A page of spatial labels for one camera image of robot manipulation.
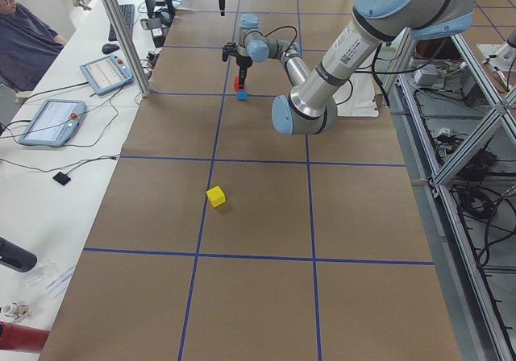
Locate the red cylinder on desk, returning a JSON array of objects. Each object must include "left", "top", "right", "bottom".
[{"left": 1, "top": 322, "right": 50, "bottom": 353}]

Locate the black keyboard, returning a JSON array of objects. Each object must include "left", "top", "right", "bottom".
[{"left": 108, "top": 4, "right": 135, "bottom": 42}]

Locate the black computer mouse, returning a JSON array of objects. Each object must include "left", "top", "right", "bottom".
[{"left": 102, "top": 43, "right": 119, "bottom": 55}]

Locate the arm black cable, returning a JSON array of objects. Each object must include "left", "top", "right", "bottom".
[{"left": 261, "top": 25, "right": 302, "bottom": 56}]

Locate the near teach pendant tablet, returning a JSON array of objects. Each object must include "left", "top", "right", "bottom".
[{"left": 18, "top": 99, "right": 86, "bottom": 147}]

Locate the teach pendant tablet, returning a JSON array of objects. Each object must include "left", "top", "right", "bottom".
[
  {"left": 18, "top": 99, "right": 86, "bottom": 147},
  {"left": 79, "top": 54, "right": 134, "bottom": 96}
]

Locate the yellow wooden block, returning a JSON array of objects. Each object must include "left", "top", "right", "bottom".
[{"left": 206, "top": 185, "right": 227, "bottom": 208}]

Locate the black power adapter box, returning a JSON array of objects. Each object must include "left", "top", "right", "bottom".
[{"left": 140, "top": 18, "right": 166, "bottom": 48}]

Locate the aluminium truss frame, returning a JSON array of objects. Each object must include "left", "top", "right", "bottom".
[{"left": 392, "top": 35, "right": 515, "bottom": 360}]

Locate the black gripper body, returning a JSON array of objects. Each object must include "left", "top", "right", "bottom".
[{"left": 236, "top": 54, "right": 252, "bottom": 69}]

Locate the black cylinder on desk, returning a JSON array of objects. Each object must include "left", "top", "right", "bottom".
[{"left": 1, "top": 238, "right": 37, "bottom": 272}]

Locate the small black square pad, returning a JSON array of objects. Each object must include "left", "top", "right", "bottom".
[{"left": 52, "top": 172, "right": 71, "bottom": 186}]

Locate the blue wooden block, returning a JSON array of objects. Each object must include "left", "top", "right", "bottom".
[{"left": 235, "top": 90, "right": 248, "bottom": 102}]

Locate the seated person in navy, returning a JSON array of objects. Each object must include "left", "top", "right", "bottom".
[{"left": 1, "top": 0, "right": 67, "bottom": 92}]

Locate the far teach pendant tablet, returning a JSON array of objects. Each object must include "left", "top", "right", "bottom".
[{"left": 79, "top": 54, "right": 134, "bottom": 96}]

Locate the red wooden block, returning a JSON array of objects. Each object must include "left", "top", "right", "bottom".
[{"left": 233, "top": 76, "right": 246, "bottom": 92}]

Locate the aluminium frame post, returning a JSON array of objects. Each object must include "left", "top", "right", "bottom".
[{"left": 102, "top": 0, "right": 150, "bottom": 98}]

